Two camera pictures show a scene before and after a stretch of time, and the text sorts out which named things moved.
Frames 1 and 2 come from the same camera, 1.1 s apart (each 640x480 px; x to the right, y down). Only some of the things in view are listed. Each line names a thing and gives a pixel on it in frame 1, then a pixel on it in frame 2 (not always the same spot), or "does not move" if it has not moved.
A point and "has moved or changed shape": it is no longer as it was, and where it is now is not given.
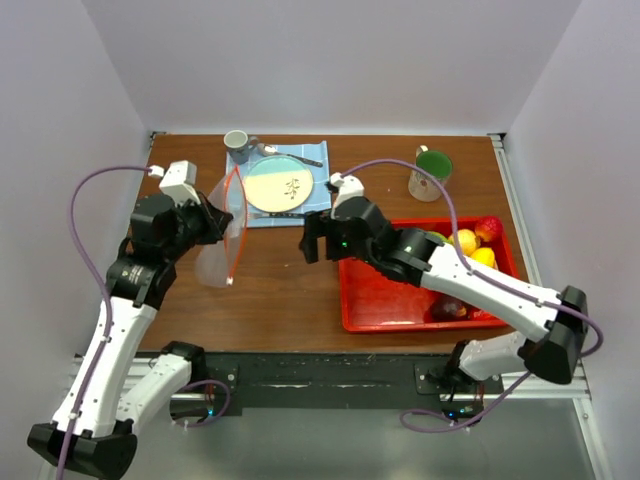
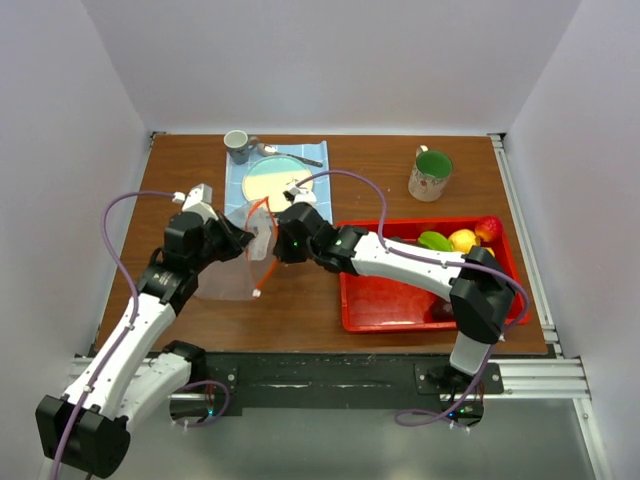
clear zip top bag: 218,264 has moved or changed shape
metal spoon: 270,150 does not move
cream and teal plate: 278,183 does not move
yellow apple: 468,241 does not move
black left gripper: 216,220 to 236,239
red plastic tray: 373,303 does not move
